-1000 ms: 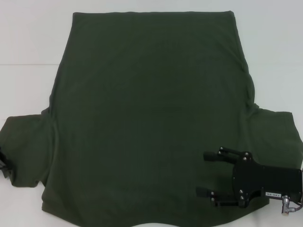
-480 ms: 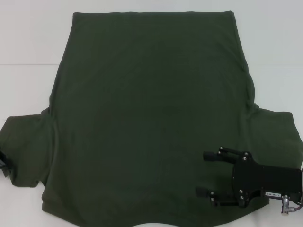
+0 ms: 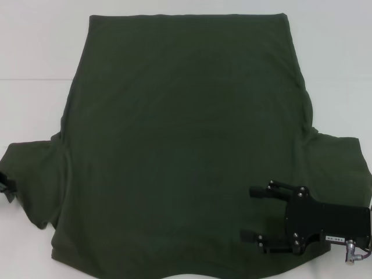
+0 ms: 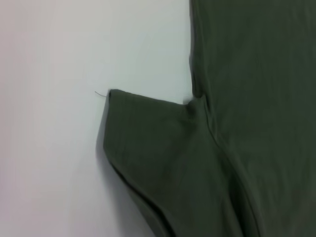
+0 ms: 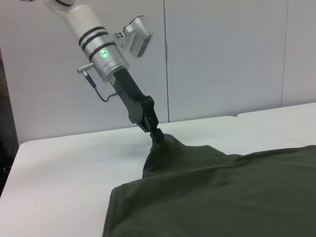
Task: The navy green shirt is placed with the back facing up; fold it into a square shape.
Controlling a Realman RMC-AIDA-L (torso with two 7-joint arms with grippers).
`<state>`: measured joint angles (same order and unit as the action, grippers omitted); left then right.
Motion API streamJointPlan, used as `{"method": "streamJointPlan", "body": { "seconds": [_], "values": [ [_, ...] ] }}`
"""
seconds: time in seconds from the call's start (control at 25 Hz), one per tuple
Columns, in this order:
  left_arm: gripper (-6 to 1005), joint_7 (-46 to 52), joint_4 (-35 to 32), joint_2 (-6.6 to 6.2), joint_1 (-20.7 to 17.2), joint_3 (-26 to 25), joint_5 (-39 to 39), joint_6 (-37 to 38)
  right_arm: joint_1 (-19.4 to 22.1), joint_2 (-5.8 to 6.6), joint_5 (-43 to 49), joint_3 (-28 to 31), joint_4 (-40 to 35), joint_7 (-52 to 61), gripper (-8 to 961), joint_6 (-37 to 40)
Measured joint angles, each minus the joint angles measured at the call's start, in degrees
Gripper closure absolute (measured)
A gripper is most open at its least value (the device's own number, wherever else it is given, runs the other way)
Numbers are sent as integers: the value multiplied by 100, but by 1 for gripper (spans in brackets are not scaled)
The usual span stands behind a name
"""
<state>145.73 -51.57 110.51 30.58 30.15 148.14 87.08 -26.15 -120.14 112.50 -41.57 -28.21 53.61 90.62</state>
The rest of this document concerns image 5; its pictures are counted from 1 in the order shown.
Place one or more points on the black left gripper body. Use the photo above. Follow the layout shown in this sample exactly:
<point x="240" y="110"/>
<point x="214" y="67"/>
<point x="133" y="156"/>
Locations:
<point x="130" y="98"/>

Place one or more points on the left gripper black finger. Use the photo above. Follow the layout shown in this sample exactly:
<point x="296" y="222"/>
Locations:
<point x="146" y="129"/>
<point x="155" y="130"/>

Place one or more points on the dark brown background object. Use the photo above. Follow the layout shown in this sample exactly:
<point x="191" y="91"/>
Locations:
<point x="6" y="111"/>

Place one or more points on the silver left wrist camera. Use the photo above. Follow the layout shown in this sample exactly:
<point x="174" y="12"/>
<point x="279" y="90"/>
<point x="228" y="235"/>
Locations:
<point x="138" y="34"/>

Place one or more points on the dark green shirt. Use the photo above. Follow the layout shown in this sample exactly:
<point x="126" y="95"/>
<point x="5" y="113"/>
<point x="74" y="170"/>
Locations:
<point x="209" y="192"/>

